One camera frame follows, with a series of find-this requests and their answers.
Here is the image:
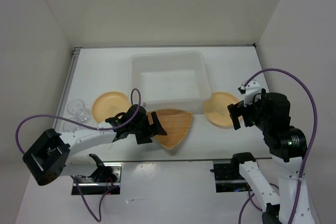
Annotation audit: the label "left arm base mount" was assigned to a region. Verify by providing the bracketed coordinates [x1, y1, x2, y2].
[74, 162, 123, 196]

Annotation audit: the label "clear glass cup rear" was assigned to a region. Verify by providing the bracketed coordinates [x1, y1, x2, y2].
[67, 99, 90, 122]

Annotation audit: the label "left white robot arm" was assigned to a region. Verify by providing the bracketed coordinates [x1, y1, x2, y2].
[23, 104, 167, 186]

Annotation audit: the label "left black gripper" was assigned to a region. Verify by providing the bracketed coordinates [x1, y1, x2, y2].
[130, 111, 166, 144]

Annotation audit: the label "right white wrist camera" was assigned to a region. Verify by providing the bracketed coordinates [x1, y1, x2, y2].
[238, 79, 262, 107]

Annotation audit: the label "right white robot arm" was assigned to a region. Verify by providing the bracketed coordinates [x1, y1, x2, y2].
[228, 92, 315, 223]

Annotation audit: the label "clear plastic bin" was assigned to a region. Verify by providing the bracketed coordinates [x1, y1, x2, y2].
[129, 51, 212, 114]

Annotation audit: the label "woven bamboo triangular basket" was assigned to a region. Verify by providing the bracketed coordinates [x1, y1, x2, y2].
[153, 109, 193, 150]

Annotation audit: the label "tan round plate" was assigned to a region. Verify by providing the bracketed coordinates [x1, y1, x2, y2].
[203, 92, 238, 127]
[91, 91, 131, 123]

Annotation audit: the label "clear glass cup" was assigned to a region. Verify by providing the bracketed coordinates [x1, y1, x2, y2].
[62, 118, 81, 132]
[67, 99, 90, 122]

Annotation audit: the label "clear glass cup front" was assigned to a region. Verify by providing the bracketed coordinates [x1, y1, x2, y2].
[62, 118, 81, 132]

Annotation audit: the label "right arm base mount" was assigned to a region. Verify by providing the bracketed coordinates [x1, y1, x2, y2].
[210, 160, 250, 193]

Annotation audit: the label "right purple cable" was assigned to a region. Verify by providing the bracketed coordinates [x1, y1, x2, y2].
[238, 68, 318, 224]

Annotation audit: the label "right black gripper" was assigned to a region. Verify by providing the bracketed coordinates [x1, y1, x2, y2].
[227, 90, 270, 129]

